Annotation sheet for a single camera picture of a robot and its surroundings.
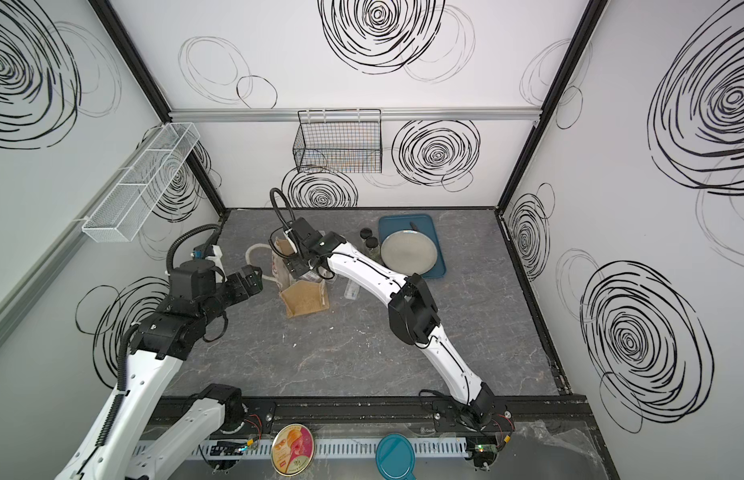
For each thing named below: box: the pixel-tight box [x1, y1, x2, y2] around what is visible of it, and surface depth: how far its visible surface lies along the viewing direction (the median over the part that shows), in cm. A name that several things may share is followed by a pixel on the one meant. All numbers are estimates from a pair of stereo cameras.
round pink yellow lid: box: [271, 423, 315, 477], surface depth 68 cm
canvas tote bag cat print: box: [245, 237, 329, 319], surface depth 86 cm
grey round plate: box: [380, 230, 439, 276], surface depth 110 cm
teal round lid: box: [375, 433, 417, 480], surface depth 63 cm
